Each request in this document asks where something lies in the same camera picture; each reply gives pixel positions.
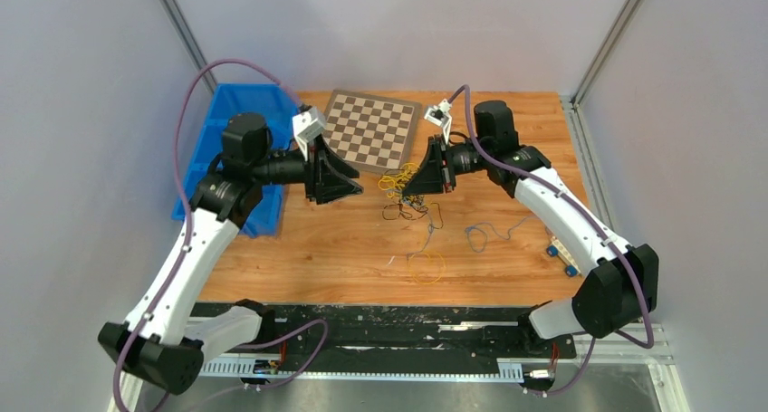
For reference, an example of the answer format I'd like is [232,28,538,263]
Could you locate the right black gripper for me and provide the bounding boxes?
[401,135,491,196]

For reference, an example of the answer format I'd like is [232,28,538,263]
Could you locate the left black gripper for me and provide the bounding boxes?
[253,134,364,206]

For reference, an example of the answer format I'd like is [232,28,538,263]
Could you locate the blue cable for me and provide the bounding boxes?
[465,216,535,254]
[400,193,438,261]

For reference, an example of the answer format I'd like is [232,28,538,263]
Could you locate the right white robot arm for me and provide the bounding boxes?
[424,100,659,356]

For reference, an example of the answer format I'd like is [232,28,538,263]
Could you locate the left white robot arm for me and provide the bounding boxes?
[98,106,362,395]

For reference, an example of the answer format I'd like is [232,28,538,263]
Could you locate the checkerboard calibration board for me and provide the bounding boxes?
[323,89,423,174]

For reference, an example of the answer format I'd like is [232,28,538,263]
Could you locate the blue plastic bin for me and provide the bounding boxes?
[171,83,302,239]

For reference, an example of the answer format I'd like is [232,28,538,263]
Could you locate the white blue toy block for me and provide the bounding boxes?
[545,235,581,278]

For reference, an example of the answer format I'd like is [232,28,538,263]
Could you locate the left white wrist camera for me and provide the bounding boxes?
[292,104,327,161]

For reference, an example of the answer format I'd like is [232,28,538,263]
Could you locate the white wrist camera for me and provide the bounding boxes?
[292,104,327,161]
[424,99,452,144]

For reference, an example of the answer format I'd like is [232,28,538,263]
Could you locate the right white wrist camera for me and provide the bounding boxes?
[424,99,452,144]

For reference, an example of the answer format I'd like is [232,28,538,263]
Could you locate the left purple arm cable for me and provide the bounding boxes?
[112,58,331,412]

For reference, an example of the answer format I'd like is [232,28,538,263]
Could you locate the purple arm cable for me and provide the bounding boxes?
[446,83,657,397]
[112,58,331,412]

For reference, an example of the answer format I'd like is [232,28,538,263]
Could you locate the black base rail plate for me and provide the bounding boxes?
[191,301,579,376]

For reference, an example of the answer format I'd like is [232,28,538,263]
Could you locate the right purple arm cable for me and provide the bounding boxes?
[446,83,657,397]

